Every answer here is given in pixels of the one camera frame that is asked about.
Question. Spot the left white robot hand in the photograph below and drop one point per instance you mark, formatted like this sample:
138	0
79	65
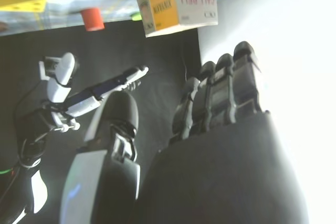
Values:
210	182

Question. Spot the red block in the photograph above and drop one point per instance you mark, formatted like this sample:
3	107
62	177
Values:
92	19

